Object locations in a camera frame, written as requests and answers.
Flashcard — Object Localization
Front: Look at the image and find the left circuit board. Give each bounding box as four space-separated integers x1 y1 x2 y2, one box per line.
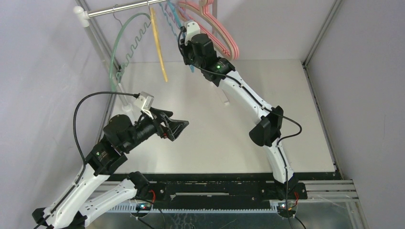
135 203 153 212

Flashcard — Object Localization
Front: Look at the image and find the yellow wire hanger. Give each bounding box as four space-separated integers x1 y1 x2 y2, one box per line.
149 8 168 83

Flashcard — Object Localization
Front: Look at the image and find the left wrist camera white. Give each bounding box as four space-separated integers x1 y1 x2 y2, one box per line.
134 92 154 118

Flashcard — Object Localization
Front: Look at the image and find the aluminium frame post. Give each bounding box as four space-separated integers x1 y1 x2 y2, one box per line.
302 0 344 69
75 0 121 72

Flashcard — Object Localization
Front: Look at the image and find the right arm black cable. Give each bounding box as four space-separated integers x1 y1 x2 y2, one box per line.
177 27 303 229

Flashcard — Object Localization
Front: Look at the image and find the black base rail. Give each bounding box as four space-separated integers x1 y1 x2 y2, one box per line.
107 172 342 212

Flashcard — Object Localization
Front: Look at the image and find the rack foot white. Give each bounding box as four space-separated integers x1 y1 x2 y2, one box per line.
218 89 230 106
121 103 136 123

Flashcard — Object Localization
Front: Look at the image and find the left rack foot white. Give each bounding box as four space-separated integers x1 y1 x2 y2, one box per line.
121 103 136 123

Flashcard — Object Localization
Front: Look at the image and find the left aluminium frame post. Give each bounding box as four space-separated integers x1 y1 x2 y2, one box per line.
75 0 121 72

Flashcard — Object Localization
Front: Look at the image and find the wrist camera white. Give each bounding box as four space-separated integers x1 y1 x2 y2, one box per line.
134 92 154 118
183 20 201 44

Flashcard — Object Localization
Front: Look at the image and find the green wire hanger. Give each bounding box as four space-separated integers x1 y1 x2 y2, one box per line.
108 12 151 92

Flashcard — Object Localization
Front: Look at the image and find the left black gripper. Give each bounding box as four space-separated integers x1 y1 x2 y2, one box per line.
124 106 189 152

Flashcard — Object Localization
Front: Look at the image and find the right rack foot white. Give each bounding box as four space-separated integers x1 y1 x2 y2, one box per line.
218 89 230 106

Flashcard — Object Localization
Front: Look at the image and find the right aluminium frame post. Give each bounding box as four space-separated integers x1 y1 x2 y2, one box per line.
302 0 344 69

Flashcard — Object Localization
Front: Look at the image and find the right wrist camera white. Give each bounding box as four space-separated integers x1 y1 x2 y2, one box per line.
183 20 201 44

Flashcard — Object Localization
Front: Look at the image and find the beige plastic hanger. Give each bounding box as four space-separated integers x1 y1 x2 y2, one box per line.
175 0 240 61

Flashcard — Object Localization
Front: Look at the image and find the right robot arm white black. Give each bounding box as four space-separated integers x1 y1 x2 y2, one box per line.
177 33 298 198

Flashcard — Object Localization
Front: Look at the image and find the right circuit board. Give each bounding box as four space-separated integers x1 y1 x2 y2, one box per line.
277 204 293 212

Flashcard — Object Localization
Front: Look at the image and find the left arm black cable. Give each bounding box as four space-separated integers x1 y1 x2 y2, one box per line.
33 92 140 229

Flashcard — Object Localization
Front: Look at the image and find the blue wire hanger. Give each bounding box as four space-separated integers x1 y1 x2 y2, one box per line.
166 0 195 73

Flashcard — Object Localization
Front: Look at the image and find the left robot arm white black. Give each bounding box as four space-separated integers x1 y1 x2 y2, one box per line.
32 107 189 229

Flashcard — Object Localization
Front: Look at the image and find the circuit board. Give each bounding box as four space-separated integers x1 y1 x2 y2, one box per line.
135 203 153 212
277 204 293 212

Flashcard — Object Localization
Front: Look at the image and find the silver clothes rack rail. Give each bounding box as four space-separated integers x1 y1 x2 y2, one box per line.
86 0 165 19

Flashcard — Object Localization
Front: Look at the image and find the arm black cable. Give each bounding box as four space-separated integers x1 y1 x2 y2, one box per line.
33 92 140 229
177 27 303 229

